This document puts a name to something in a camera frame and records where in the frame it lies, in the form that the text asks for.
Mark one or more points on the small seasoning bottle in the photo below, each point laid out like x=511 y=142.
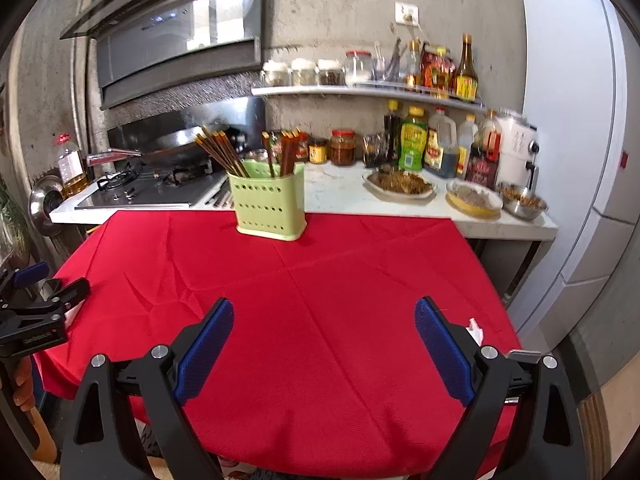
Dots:
x=412 y=67

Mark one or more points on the small yellow lid jar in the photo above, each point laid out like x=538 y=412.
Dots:
x=318 y=152

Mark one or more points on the steel bowl with food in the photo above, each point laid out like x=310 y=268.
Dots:
x=522 y=202

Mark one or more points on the person's left hand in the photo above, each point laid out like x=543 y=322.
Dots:
x=22 y=385

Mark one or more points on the clear glass utensil cup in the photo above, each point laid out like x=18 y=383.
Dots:
x=387 y=67

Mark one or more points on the yellow bowl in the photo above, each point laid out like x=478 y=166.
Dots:
x=472 y=199

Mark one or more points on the tall dark bottle yellow label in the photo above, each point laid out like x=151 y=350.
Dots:
x=465 y=80

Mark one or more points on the white wall outlet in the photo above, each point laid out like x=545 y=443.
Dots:
x=406 y=12

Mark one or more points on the plate of food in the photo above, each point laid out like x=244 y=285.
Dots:
x=400 y=184

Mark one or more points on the white crumpled tissue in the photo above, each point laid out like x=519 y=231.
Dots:
x=475 y=332

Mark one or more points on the white wall shelf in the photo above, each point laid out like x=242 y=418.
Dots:
x=310 y=91

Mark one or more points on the row of metal chopsticks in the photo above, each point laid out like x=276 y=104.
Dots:
x=220 y=197

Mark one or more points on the small glass spice jar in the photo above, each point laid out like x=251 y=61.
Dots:
x=331 y=75
x=303 y=74
x=276 y=75

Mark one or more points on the steel pot lid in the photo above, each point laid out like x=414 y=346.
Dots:
x=42 y=205

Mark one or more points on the steel range hood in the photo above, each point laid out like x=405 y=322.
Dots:
x=175 y=35

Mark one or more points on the orange sauce jar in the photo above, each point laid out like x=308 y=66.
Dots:
x=343 y=150

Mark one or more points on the clear plastic jug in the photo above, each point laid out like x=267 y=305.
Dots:
x=466 y=140

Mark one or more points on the wooden stool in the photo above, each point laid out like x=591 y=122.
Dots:
x=42 y=435

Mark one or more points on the gas stove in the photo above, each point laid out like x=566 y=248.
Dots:
x=150 y=195

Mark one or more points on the green perforated utensil holder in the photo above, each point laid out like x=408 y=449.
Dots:
x=265 y=205

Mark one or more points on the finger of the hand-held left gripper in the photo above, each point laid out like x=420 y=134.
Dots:
x=70 y=292
x=29 y=275

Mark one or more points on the steel wok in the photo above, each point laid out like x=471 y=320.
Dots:
x=175 y=145

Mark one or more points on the large glass jar red lid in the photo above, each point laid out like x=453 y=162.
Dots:
x=358 y=69

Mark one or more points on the clear plastic container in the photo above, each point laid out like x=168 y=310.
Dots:
x=375 y=152

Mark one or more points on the wooden chopstick gold tip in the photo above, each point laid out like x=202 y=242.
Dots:
x=268 y=152
x=290 y=152
x=213 y=142
x=228 y=140
x=298 y=145
x=222 y=142
x=208 y=147
x=283 y=152

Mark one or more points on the clear cooking oil bottle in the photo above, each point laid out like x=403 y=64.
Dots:
x=70 y=170

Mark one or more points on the dark soy sauce bottle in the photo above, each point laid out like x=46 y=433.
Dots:
x=392 y=130

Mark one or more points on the small steel bowl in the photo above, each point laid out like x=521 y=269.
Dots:
x=252 y=156

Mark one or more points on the white rolled towel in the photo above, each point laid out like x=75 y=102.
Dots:
x=72 y=316

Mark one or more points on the red tablecloth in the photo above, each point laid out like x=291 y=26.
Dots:
x=320 y=310

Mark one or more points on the red lid chili jar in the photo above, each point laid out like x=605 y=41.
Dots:
x=304 y=154

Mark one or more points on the large jug dark liquid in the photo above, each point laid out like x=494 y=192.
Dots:
x=440 y=147

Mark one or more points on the white kitchen counter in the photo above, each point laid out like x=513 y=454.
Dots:
x=340 y=190

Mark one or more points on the green plastic bottle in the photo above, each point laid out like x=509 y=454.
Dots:
x=414 y=140

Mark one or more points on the white kitchen appliance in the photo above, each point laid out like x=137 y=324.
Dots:
x=515 y=150

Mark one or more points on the bottles on upper shelf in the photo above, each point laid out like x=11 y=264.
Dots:
x=436 y=72

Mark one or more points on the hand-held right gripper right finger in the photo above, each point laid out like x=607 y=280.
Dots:
x=442 y=350

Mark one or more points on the white refrigerator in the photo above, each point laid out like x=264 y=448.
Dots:
x=565 y=110

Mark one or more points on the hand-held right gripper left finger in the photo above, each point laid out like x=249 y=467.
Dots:
x=205 y=350

